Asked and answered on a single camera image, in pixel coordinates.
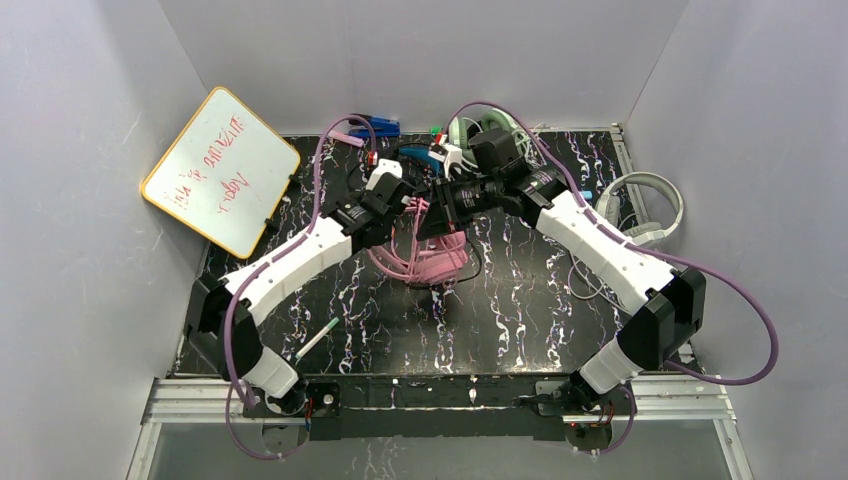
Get pink headphones with cable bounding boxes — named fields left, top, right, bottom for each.
left=367, top=227, right=469, bottom=288

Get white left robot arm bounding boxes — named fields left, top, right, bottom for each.
left=184, top=159, right=414, bottom=399

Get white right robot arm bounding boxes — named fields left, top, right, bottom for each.
left=416, top=129, right=706, bottom=407

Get pink marker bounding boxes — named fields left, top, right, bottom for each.
left=327, top=130, right=365, bottom=148

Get blue black marker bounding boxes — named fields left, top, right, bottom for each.
left=347, top=113, right=401, bottom=139

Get white green marker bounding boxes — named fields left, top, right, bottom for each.
left=294, top=317, right=339, bottom=363

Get yellow framed whiteboard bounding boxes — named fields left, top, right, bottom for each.
left=141, top=86, right=301, bottom=259

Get green headphones with cable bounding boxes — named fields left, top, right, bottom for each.
left=448, top=108, right=531, bottom=167

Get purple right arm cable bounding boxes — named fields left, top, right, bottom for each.
left=447, top=100, right=780, bottom=458

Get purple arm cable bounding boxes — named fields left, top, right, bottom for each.
left=447, top=100, right=780, bottom=458
left=221, top=114, right=379, bottom=462

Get black blue headphones with cable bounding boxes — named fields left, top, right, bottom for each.
left=344, top=142, right=485, bottom=283

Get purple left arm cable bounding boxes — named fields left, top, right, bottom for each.
left=221, top=114, right=379, bottom=462

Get white headphones with cable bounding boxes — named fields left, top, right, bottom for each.
left=566, top=171, right=685, bottom=303

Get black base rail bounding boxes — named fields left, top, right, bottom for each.
left=142, top=370, right=730, bottom=445

